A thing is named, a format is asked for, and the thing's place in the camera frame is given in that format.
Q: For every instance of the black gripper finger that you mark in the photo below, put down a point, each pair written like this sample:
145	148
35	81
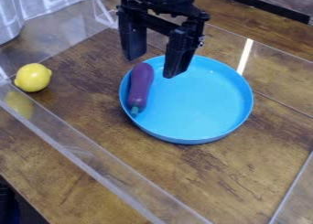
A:
185	40
133	37

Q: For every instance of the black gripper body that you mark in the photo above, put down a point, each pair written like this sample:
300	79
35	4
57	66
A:
162	16

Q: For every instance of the purple toy eggplant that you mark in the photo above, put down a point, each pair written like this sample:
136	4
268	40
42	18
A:
141	80

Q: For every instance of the blue round tray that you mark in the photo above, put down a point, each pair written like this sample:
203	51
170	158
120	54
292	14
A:
197	107

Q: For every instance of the dark baseboard strip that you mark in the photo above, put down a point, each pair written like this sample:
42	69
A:
277	10

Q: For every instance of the yellow lemon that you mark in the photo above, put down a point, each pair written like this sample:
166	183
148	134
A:
33	77

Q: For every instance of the grey patterned curtain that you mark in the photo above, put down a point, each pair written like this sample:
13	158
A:
17	11

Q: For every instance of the clear acrylic barrier wall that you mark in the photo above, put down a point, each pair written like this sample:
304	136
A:
89	169

